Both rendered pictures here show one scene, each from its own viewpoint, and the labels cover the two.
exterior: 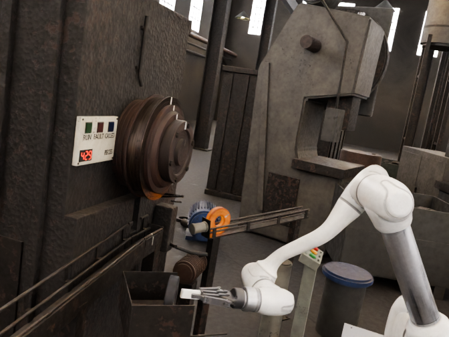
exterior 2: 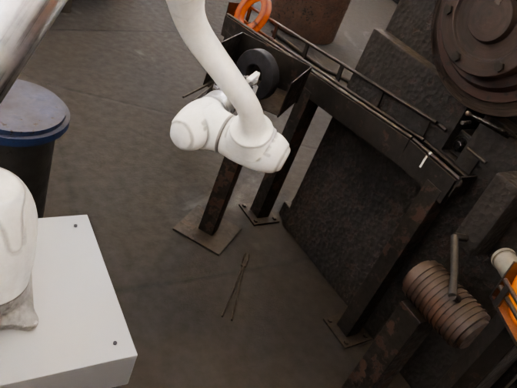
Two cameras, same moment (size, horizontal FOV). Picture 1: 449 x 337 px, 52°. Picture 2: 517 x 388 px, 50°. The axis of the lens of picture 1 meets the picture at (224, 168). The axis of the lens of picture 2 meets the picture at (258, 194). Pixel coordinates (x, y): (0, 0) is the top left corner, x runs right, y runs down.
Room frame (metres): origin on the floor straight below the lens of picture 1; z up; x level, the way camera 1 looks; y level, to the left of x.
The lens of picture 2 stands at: (2.47, -1.22, 1.34)
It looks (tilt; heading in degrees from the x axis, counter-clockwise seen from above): 33 degrees down; 120
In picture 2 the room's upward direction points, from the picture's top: 23 degrees clockwise
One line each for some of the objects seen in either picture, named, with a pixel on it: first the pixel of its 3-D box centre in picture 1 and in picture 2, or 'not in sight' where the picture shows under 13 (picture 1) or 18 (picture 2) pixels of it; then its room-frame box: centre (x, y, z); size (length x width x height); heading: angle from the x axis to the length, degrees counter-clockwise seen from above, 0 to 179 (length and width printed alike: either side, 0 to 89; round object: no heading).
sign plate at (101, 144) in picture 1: (96, 139); not in sight; (1.78, 0.51, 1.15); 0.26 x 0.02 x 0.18; 165
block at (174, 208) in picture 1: (163, 227); (493, 214); (2.31, 0.26, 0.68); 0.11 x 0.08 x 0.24; 75
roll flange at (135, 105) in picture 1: (141, 144); not in sight; (2.10, 0.39, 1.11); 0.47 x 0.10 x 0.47; 165
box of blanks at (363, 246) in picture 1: (389, 234); not in sight; (4.10, -1.57, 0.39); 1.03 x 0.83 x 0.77; 90
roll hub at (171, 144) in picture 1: (178, 152); (495, 17); (2.05, 0.22, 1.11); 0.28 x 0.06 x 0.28; 165
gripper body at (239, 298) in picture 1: (230, 297); not in sight; (1.62, -0.10, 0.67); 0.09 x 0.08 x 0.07; 110
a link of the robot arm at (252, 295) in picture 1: (248, 299); (216, 108); (1.64, -0.17, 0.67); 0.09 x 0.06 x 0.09; 20
